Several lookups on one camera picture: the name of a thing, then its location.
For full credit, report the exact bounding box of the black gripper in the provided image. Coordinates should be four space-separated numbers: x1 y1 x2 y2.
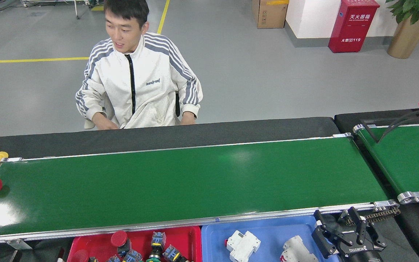
311 206 387 262

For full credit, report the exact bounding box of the white circuit breaker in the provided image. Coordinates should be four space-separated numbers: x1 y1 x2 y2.
280 235 320 262
226 230 262 262

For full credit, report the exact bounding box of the yellow push button switch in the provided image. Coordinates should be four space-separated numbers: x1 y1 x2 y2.
122 249 143 262

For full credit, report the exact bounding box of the blue plastic tray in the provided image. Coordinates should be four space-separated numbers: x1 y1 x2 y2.
201 215 341 262

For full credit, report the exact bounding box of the short green conveyor belt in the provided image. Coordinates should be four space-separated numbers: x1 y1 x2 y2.
352 123 419 204

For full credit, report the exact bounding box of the red plastic tray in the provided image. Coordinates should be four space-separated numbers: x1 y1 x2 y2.
67 226 202 262

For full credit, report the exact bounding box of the long green conveyor belt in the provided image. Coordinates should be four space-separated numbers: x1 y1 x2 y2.
0 132 401 245

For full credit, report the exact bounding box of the person's left hand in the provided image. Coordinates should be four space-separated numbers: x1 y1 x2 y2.
180 111 196 126

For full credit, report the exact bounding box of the person's right hand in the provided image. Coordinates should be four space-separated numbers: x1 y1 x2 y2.
91 112 119 131

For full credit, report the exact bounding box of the potted plant in gold pot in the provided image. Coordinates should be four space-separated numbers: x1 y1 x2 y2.
385 0 419 59

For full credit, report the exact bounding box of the red fire extinguisher cabinet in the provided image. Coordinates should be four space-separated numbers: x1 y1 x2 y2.
328 0 380 53

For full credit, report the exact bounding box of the cardboard box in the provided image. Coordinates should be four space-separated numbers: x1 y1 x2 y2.
251 0 290 29

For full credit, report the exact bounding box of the person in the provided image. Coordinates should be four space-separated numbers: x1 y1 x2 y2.
75 0 204 130

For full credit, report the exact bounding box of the white wheeled metal rack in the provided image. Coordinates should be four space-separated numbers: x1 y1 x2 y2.
20 0 90 19

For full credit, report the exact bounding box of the black drive chain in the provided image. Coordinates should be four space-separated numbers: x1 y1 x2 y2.
344 207 402 226

